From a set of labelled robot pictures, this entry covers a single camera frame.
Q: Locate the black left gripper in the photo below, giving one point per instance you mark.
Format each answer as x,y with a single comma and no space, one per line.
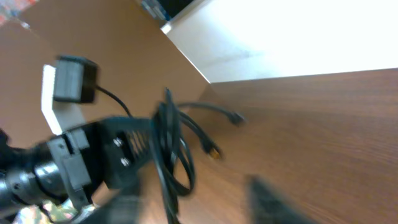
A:
123,142

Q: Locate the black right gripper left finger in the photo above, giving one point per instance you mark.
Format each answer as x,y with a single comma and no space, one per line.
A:
125,208

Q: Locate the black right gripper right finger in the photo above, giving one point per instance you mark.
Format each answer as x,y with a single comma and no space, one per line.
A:
266,207

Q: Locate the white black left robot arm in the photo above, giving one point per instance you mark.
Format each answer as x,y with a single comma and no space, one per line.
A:
27,175

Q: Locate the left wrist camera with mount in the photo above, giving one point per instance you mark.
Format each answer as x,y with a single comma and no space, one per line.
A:
67,85

